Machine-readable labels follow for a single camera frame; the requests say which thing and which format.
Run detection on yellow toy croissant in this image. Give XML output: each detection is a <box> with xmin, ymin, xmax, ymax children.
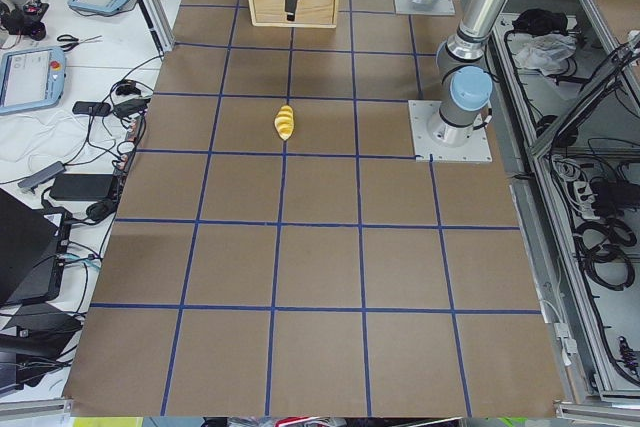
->
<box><xmin>274</xmin><ymin>105</ymin><xmax>295</xmax><ymax>142</ymax></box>

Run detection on black scissors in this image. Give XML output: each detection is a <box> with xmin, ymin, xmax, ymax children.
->
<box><xmin>56</xmin><ymin>34</ymin><xmax>102</xmax><ymax>52</ymax></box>

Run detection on black bundled cloth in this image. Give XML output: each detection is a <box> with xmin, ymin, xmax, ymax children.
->
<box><xmin>512</xmin><ymin>8</ymin><xmax>568</xmax><ymax>36</ymax></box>

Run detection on white crumpled cloth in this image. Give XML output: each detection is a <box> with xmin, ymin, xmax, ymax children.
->
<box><xmin>514</xmin><ymin>33</ymin><xmax>577</xmax><ymax>76</ymax></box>

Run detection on lower blue teach pendant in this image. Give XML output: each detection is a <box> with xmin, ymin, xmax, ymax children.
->
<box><xmin>1</xmin><ymin>46</ymin><xmax>66</xmax><ymax>115</ymax></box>

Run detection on black power brick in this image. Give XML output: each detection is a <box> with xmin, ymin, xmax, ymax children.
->
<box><xmin>50</xmin><ymin>173</ymin><xmax>115</xmax><ymax>201</ymax></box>

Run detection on grey usb hub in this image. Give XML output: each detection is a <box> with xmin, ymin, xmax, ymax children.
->
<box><xmin>18</xmin><ymin>161</ymin><xmax>66</xmax><ymax>191</ymax></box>

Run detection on black laptop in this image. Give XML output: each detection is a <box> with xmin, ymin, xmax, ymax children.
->
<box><xmin>1</xmin><ymin>191</ymin><xmax>71</xmax><ymax>306</ymax></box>

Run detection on coiled black cables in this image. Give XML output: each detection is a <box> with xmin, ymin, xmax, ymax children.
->
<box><xmin>572</xmin><ymin>216</ymin><xmax>639</xmax><ymax>293</ymax></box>

